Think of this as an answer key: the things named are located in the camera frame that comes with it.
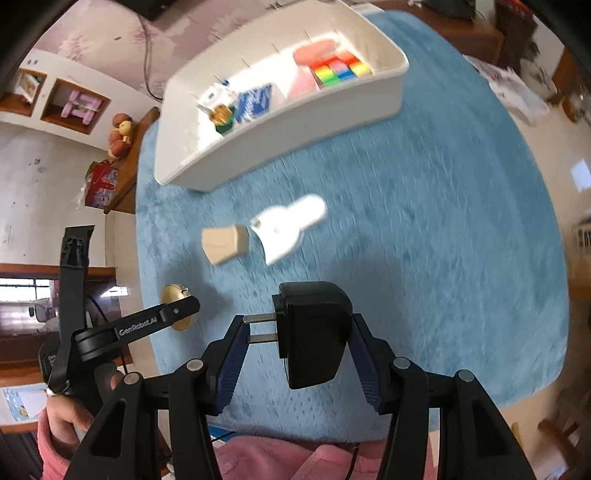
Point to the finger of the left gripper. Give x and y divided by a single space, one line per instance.
99 342
60 354

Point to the pink oval compact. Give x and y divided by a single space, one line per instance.
314 52

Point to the blue plush table cloth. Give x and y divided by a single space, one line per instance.
440 229

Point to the person's left hand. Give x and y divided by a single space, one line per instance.
68 419

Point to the multicolour puzzle cube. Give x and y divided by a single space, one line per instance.
339 68

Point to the pink sleeved lap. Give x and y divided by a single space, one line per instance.
249 457

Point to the white plastic bag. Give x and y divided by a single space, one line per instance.
511 91

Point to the green gold small box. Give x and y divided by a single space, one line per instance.
222 117

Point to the blue labelled clear box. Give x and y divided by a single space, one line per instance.
253 103

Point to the wooden side cabinet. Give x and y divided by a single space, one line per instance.
123 199

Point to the beige small box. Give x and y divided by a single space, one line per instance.
224 243

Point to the white plastic storage bin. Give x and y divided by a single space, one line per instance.
190 153

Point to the round gold tape measure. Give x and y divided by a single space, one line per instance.
183 305

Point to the red tissue pack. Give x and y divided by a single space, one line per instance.
100 184

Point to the pink dumbbells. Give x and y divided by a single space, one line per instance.
82 106

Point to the black power adapter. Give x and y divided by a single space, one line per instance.
314 321

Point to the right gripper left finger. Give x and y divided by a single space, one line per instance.
123 440

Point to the white plastic scoop device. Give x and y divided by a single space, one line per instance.
280 228

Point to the bowl of fruit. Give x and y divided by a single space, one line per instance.
120 137

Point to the white cube charger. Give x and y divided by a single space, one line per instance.
217 94

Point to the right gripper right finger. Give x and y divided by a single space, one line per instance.
475 440

